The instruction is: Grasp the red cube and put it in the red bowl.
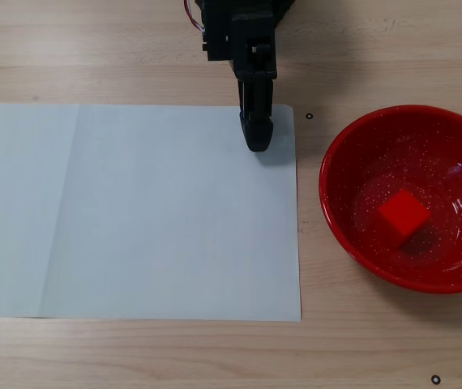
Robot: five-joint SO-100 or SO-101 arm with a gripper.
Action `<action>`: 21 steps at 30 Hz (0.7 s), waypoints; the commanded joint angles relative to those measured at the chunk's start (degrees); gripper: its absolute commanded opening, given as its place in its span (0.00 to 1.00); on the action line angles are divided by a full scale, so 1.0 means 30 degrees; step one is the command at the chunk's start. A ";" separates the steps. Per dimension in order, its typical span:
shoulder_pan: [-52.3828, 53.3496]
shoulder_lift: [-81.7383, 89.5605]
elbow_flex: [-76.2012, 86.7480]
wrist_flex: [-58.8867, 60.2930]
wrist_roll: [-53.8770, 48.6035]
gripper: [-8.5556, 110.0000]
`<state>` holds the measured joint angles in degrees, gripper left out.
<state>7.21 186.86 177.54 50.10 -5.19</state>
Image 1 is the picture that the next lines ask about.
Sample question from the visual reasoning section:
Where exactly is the red white gripper wire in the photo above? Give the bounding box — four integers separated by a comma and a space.
183, 0, 207, 32

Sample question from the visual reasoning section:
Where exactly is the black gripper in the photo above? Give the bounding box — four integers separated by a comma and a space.
201, 11, 278, 153

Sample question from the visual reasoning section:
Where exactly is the red speckled enamel bowl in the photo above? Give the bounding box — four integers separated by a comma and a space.
319, 104, 462, 295

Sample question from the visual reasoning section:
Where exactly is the white paper sheet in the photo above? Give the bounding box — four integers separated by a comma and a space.
0, 103, 303, 323

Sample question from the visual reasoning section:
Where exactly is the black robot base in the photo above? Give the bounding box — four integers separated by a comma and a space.
272, 0, 297, 22

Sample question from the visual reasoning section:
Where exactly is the red plastic cube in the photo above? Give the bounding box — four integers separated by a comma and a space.
378, 189, 432, 249

